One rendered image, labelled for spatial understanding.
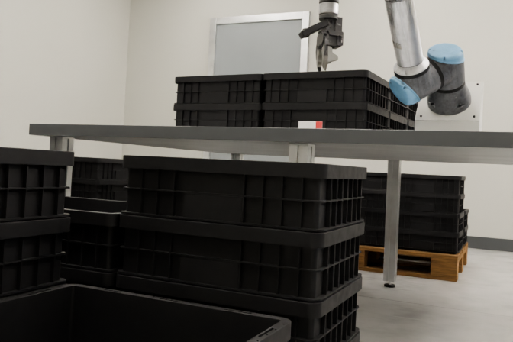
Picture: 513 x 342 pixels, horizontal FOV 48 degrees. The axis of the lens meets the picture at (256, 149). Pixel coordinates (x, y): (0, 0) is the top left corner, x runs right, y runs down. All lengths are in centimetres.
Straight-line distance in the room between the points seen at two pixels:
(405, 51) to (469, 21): 346
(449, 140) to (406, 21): 49
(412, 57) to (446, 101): 26
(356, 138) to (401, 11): 47
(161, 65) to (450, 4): 300
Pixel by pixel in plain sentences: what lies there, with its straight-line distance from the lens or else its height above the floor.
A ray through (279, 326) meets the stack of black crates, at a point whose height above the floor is 37.
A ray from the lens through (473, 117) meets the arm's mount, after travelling 211.
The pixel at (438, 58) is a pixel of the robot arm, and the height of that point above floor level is 97.
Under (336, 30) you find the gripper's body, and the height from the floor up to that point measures 111.
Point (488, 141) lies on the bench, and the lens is 151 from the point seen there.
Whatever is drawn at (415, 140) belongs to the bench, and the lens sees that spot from 153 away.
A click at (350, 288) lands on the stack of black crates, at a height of 37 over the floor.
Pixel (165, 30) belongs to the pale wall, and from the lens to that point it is 639.
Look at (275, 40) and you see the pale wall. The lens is 572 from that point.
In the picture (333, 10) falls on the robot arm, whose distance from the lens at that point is 220.
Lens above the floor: 58
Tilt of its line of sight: 2 degrees up
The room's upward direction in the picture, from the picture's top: 3 degrees clockwise
